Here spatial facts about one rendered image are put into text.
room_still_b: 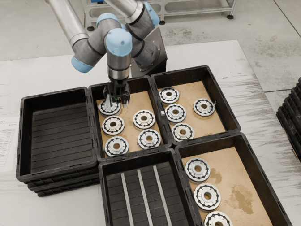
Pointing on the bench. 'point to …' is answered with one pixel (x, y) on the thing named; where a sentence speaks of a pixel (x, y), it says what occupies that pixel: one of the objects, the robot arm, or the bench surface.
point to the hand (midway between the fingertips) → (116, 104)
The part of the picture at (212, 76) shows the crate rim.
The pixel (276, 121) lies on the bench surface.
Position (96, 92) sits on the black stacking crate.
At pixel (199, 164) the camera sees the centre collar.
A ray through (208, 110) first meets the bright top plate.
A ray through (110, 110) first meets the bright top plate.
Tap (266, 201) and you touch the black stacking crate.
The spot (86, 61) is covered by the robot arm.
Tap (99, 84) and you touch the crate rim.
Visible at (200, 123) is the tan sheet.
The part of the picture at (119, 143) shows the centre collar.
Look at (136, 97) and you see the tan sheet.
